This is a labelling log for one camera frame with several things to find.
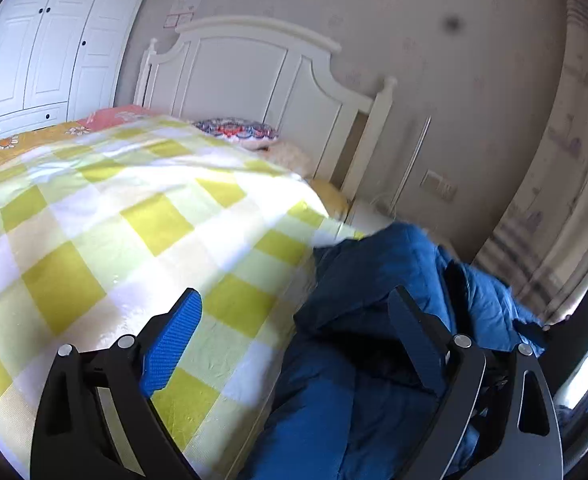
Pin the wall socket panel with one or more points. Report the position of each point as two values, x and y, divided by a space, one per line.
439 183

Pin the blue padded jacket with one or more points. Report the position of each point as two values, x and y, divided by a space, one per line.
354 280

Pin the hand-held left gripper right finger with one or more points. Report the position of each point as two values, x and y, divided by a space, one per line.
419 345

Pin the white wardrobe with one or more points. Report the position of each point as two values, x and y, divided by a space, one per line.
39 50

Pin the orange floral bed sheet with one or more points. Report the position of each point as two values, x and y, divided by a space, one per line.
24 142

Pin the pale patterned curtain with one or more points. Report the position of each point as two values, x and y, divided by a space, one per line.
564 160

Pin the wall paper notice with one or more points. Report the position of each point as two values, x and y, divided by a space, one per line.
186 5

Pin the beige plush toy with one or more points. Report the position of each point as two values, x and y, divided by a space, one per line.
289 157

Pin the colourful patterned pillow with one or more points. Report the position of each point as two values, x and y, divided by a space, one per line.
234 130

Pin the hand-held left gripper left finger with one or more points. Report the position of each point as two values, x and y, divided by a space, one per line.
171 340

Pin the white wooden headboard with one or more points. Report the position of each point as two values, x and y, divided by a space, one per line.
254 70

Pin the yellow white checked blanket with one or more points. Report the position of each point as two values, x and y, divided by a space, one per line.
124 210

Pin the white wall conduit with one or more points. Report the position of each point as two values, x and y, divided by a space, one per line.
416 152

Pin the white nightstand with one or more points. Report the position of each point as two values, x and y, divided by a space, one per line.
371 217

